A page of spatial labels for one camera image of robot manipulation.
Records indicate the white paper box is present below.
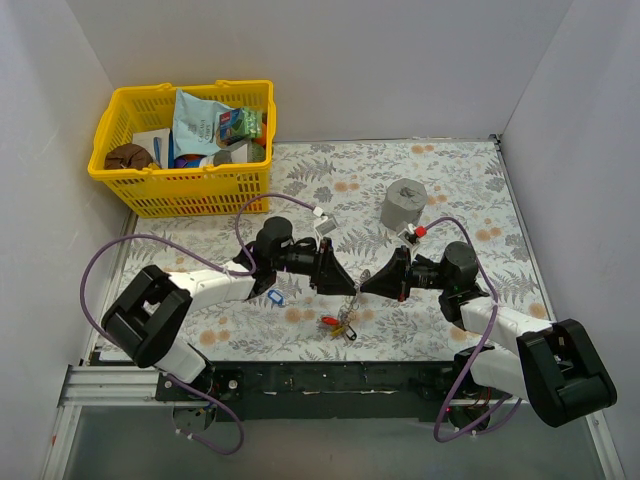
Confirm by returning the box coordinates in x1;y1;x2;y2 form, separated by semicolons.
132;128;173;169

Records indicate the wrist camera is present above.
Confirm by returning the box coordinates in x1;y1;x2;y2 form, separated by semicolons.
397;223;427;251
313;206;338;240

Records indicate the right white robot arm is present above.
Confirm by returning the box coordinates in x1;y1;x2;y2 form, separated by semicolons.
360;241;617;427

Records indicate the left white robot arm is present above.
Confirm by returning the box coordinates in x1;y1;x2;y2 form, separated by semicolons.
101;217;356;400

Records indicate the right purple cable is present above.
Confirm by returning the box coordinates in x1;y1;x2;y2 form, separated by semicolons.
422;215;524;444

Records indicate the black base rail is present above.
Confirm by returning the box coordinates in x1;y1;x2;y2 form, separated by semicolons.
144;357;511;424

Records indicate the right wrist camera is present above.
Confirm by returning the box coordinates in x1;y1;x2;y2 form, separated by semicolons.
397;223;427;251

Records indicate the grey paper roll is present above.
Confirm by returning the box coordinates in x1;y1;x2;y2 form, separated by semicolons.
380;178;428;231

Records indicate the light blue chips bag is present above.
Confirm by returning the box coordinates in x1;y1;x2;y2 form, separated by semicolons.
172;89;232;157

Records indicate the key with blue tag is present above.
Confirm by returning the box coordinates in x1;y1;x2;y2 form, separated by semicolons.
267;289;285;307

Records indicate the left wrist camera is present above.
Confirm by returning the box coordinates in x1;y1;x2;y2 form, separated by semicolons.
313;206;338;240

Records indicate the green blue carton box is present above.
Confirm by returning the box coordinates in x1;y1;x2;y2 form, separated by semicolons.
218;107;263;144

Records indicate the floral table mat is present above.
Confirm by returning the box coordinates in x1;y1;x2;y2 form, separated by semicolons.
99;139;561;364

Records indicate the brown round object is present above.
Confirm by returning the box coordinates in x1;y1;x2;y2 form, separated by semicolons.
104;143;154;170

